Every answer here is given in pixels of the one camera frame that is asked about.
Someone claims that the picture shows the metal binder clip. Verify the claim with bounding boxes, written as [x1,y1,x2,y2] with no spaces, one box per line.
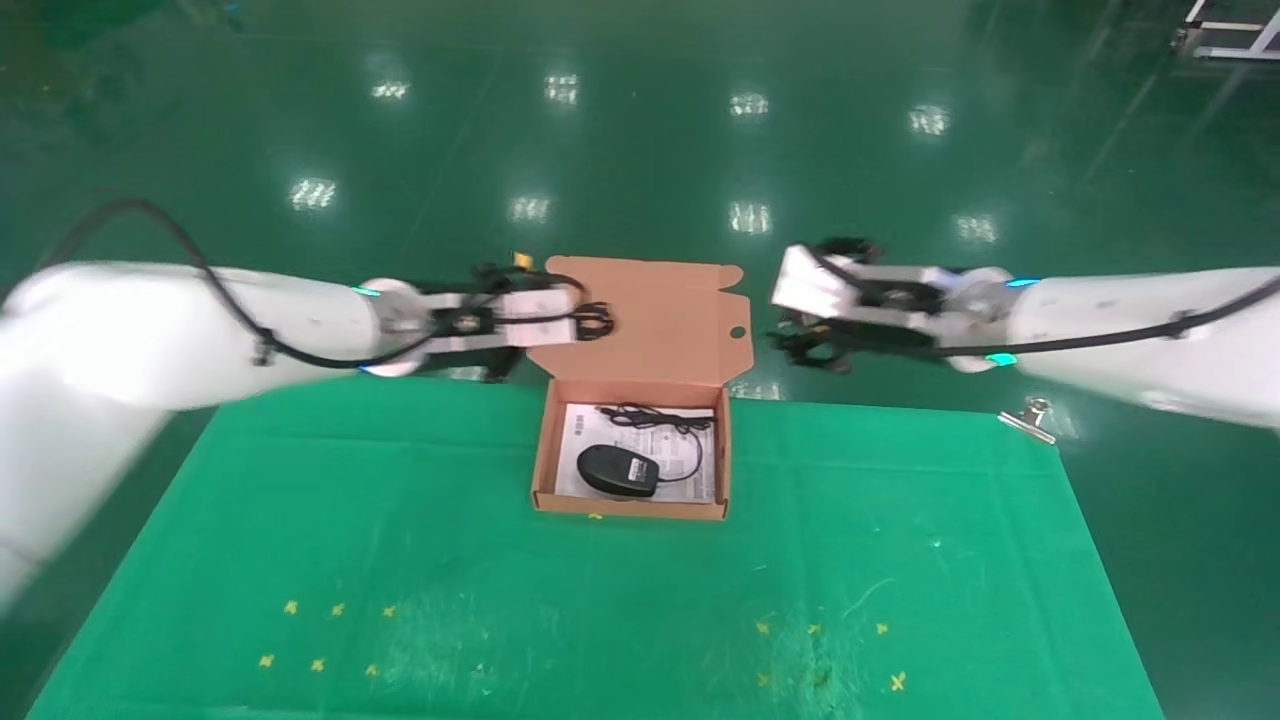
[998,397,1058,444]

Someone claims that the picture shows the white printed paper leaflet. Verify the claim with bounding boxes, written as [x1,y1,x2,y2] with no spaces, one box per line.
[555,402,719,503]

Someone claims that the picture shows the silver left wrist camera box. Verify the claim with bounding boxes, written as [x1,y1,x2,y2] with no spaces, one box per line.
[498,287,587,347]

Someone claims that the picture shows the green table cloth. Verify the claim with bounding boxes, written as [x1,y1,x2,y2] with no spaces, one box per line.
[25,378,1166,720]

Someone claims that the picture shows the black wired computer mouse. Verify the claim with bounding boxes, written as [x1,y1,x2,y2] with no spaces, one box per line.
[577,415,717,499]

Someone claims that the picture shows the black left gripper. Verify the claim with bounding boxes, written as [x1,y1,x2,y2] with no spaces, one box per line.
[430,335,527,384]

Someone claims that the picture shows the orange cardboard box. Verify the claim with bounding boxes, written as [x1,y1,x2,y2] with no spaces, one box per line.
[527,256,753,521]

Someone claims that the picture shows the white metal frame rack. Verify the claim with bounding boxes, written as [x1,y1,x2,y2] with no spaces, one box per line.
[1172,0,1280,61]

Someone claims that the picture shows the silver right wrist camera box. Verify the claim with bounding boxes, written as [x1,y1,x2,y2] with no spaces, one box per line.
[769,245,867,322]

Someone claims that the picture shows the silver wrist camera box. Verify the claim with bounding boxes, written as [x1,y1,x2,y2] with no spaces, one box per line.
[498,287,587,347]
[769,245,867,322]

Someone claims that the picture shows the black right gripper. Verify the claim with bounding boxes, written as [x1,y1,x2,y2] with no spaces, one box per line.
[766,317,948,375]

